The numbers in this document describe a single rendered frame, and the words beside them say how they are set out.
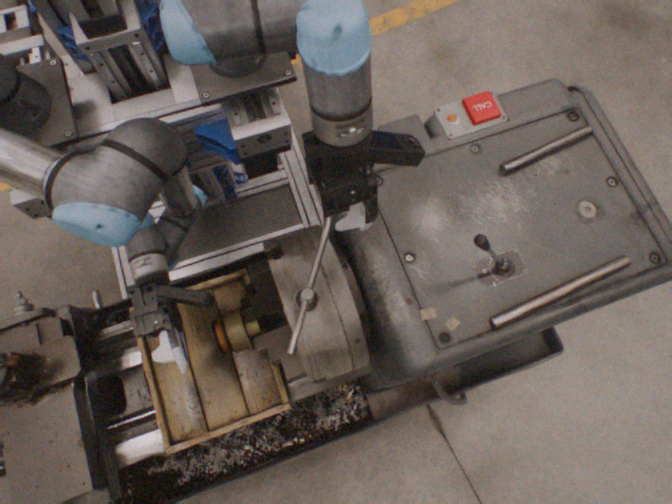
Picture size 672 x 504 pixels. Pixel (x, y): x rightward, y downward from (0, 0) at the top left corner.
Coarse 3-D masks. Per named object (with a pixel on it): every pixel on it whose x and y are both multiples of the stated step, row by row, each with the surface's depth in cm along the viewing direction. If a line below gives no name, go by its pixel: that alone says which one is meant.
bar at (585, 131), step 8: (584, 128) 95; (568, 136) 95; (576, 136) 95; (584, 136) 95; (544, 144) 95; (552, 144) 94; (560, 144) 94; (568, 144) 95; (528, 152) 94; (536, 152) 94; (544, 152) 94; (552, 152) 95; (512, 160) 93; (520, 160) 93; (528, 160) 93; (504, 168) 93; (512, 168) 93
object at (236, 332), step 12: (240, 312) 100; (216, 324) 99; (228, 324) 98; (240, 324) 98; (252, 324) 99; (216, 336) 98; (228, 336) 98; (240, 336) 98; (252, 336) 100; (228, 348) 99; (240, 348) 99; (252, 348) 100
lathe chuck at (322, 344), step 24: (288, 240) 97; (288, 264) 91; (312, 264) 91; (288, 288) 89; (288, 312) 88; (312, 312) 88; (336, 312) 89; (312, 336) 89; (336, 336) 90; (312, 360) 90; (336, 360) 92; (312, 384) 99
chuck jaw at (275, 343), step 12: (264, 336) 99; (276, 336) 99; (288, 336) 99; (264, 348) 98; (276, 348) 98; (276, 360) 97; (288, 360) 97; (300, 360) 97; (288, 372) 96; (300, 372) 96
